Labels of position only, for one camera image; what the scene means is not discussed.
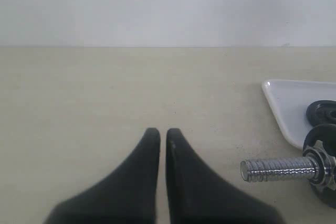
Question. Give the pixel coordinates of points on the white rectangular plastic tray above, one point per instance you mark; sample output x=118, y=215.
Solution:
x=289, y=100

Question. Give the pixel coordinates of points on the black weight plate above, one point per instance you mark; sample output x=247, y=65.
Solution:
x=321, y=112

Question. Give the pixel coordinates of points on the chrome star collar nut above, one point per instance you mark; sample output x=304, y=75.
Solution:
x=324, y=165

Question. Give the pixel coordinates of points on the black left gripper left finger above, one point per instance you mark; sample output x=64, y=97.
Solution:
x=127, y=195

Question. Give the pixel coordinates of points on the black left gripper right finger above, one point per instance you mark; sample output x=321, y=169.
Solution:
x=197, y=194

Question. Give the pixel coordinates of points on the black plate with collar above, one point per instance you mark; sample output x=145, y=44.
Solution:
x=323, y=136

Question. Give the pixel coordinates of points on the chrome threaded dumbbell bar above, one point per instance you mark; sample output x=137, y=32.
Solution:
x=276, y=169

